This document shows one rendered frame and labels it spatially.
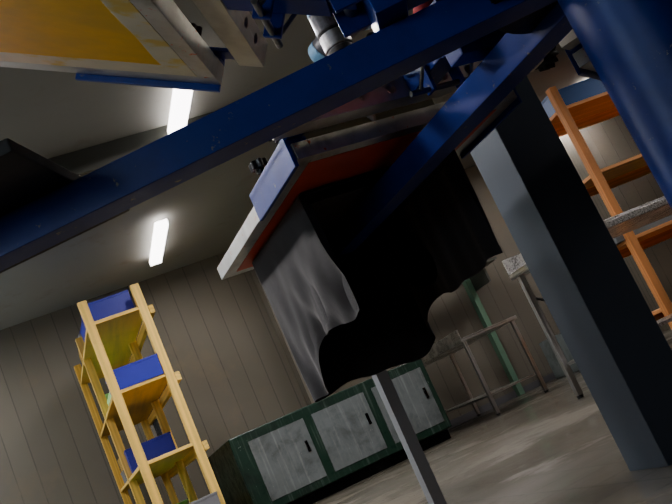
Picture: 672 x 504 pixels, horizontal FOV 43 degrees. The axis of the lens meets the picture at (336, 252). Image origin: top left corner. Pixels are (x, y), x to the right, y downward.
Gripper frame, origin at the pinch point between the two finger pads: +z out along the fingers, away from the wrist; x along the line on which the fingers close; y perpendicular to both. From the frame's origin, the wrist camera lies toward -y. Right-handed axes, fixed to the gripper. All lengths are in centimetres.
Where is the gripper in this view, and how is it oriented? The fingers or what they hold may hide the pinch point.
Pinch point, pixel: (367, 122)
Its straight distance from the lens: 205.2
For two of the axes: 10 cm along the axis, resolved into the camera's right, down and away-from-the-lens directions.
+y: 8.5, -3.0, 4.2
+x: -3.2, 3.4, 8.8
